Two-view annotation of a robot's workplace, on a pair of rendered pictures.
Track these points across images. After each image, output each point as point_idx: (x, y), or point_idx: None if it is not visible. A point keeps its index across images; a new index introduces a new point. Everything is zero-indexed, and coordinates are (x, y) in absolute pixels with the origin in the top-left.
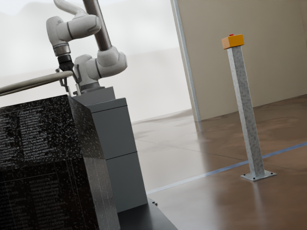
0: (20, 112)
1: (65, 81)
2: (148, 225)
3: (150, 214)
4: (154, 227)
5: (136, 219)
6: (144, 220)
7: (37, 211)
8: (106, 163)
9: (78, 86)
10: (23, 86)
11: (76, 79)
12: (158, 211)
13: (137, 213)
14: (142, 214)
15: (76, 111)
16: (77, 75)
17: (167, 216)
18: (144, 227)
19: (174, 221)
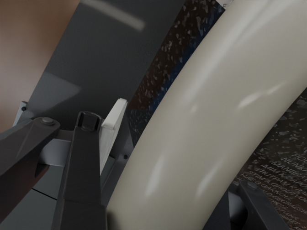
0: None
1: (226, 193)
2: (101, 39)
3: (66, 71)
4: (102, 22)
5: (91, 81)
6: (89, 63)
7: None
8: (40, 185)
9: (106, 118)
10: None
11: (92, 148)
12: (51, 66)
13: (70, 101)
14: (71, 86)
15: None
16: (21, 182)
17: (56, 39)
18: (110, 39)
19: (68, 10)
